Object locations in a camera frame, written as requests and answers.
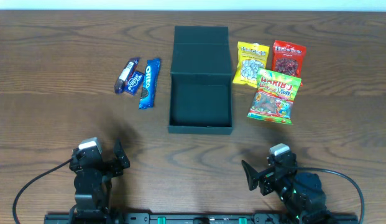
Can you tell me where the left black cable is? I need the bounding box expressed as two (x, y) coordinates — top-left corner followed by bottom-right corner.
(12, 157), (73, 224)

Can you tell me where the black cable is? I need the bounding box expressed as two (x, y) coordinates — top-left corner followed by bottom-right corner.
(296, 167), (365, 224)
(12, 157), (73, 224)

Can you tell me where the Haribo sour gummies bag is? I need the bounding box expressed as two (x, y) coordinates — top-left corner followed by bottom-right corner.
(247, 68), (301, 124)

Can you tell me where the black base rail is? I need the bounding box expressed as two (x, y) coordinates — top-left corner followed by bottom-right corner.
(44, 213), (359, 224)

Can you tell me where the blue Eclipse mints box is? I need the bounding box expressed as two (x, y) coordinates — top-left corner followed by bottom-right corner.
(124, 71), (145, 95)

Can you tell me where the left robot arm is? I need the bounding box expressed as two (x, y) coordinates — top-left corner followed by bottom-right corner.
(68, 137), (130, 223)

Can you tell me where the dark green open box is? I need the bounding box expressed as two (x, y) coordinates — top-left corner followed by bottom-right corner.
(168, 26), (233, 135)

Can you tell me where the red Hacks candy bag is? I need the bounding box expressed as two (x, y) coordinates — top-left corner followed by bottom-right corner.
(272, 40), (306, 78)

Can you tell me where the dark blue chocolate bar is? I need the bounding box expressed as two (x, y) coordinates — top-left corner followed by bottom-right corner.
(114, 57), (140, 94)

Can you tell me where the yellow Hacks candy bag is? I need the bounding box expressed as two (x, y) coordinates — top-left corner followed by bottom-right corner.
(232, 42), (270, 88)

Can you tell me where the blue Oreo cookie pack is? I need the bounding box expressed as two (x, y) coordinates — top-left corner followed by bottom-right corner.
(139, 58), (161, 110)

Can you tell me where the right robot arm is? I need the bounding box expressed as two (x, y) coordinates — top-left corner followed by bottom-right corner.
(241, 151), (338, 224)

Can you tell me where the right black cable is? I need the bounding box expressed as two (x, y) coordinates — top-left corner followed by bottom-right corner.
(296, 167), (365, 224)

